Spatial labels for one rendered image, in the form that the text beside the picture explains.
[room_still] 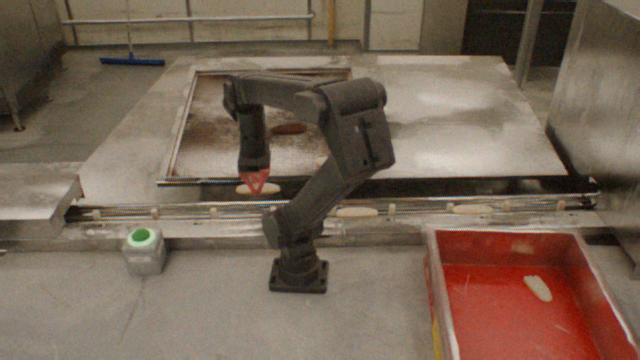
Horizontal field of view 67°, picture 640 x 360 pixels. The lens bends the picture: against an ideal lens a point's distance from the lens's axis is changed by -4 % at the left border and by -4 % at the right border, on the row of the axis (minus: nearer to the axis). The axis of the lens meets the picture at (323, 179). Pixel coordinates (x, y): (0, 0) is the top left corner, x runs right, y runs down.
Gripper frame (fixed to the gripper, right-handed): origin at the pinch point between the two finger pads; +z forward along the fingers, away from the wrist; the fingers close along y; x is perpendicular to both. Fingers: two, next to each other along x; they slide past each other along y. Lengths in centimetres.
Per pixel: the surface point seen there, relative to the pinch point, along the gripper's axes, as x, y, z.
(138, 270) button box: -24.7, 16.6, 9.7
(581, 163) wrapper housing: 80, -7, 0
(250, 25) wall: -37, -370, 74
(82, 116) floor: -148, -229, 95
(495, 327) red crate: 47, 34, 10
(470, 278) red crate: 45, 21, 10
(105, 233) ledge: -34.0, 7.4, 7.0
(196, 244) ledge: -13.5, 9.1, 9.1
